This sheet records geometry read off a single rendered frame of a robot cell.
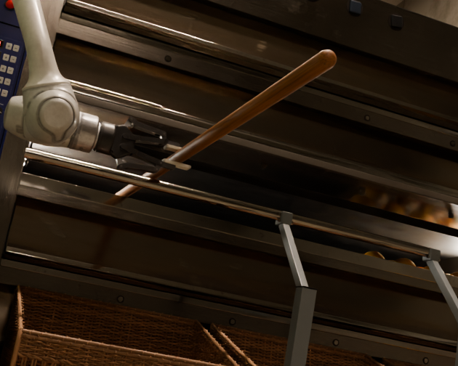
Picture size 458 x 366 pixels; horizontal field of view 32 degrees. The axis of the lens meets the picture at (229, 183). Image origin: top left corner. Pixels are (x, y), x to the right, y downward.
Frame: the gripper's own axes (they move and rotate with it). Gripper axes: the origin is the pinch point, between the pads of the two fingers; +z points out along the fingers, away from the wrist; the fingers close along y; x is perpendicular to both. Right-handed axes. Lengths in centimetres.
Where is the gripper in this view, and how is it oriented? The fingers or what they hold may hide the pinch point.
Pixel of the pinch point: (177, 157)
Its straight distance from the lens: 192.2
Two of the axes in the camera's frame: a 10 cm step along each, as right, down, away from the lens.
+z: 9.2, 2.4, 3.0
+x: 3.4, -1.6, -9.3
